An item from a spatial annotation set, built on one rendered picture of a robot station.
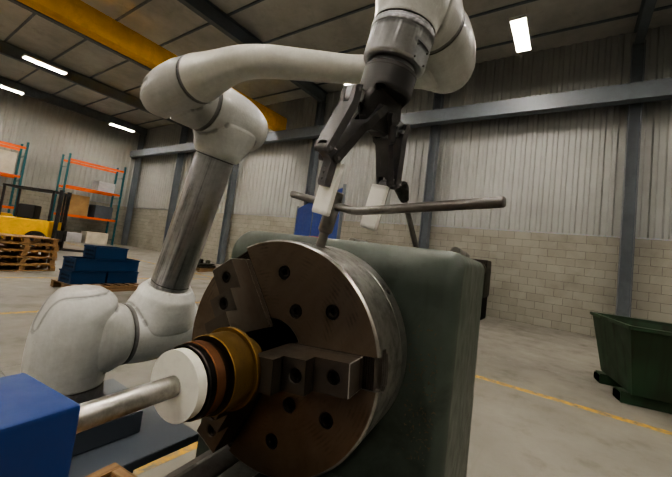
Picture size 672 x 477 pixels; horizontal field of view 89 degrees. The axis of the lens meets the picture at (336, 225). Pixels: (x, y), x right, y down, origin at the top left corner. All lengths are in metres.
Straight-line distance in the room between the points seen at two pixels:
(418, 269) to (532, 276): 9.95
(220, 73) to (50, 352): 0.67
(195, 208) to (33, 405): 0.70
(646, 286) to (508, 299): 2.88
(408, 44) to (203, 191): 0.63
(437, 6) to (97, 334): 0.91
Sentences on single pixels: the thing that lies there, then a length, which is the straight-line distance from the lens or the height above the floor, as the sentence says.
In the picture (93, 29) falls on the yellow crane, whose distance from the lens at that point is 11.67.
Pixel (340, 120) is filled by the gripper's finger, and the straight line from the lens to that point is 0.44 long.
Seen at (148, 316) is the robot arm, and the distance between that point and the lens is 1.01.
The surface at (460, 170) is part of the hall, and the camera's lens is 11.33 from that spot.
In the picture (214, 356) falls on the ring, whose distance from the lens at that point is 0.39.
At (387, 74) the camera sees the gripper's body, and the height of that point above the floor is 1.47.
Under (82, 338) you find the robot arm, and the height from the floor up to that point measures 0.98.
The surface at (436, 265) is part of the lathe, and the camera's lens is 0.58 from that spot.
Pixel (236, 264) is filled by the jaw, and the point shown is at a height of 1.19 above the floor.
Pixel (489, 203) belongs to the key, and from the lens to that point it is 0.39.
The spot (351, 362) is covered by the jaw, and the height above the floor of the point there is 1.11.
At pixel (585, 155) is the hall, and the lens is 11.02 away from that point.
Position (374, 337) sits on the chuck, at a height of 1.13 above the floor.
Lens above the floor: 1.23
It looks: 4 degrees up
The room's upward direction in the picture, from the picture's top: 7 degrees clockwise
